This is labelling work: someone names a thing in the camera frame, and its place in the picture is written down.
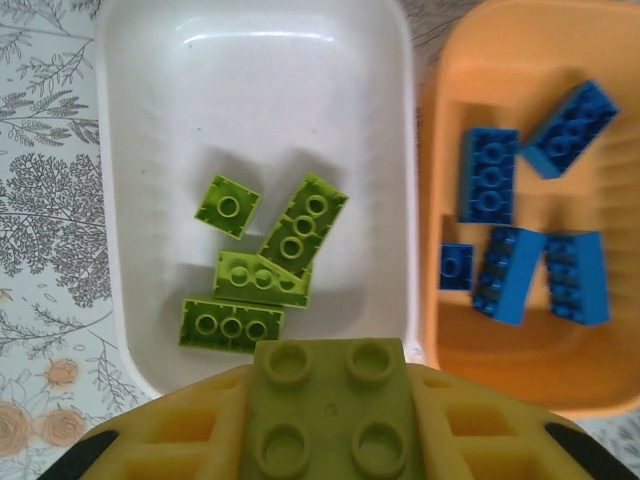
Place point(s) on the small blue lego brick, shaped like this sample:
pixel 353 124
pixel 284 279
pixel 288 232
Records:
pixel 456 267

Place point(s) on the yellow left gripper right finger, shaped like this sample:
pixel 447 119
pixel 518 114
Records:
pixel 490 440

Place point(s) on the white plastic container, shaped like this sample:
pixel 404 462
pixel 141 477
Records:
pixel 250 100

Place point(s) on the orange plastic container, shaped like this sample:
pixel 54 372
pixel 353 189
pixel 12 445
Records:
pixel 500 360

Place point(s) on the small green lego brick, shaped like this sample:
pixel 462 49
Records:
pixel 227 206

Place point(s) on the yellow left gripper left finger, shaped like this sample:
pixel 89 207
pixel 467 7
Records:
pixel 175 440

